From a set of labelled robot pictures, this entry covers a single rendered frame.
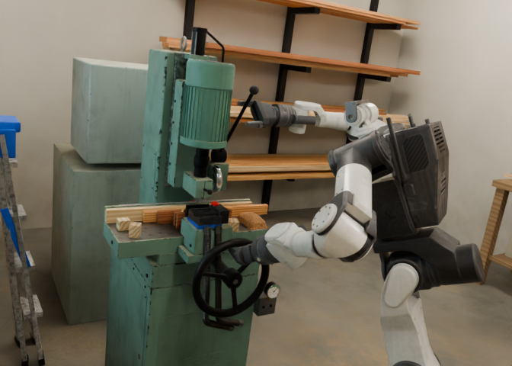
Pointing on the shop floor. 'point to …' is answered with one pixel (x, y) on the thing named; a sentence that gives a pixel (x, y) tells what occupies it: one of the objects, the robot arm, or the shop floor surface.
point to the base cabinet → (171, 322)
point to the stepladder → (33, 309)
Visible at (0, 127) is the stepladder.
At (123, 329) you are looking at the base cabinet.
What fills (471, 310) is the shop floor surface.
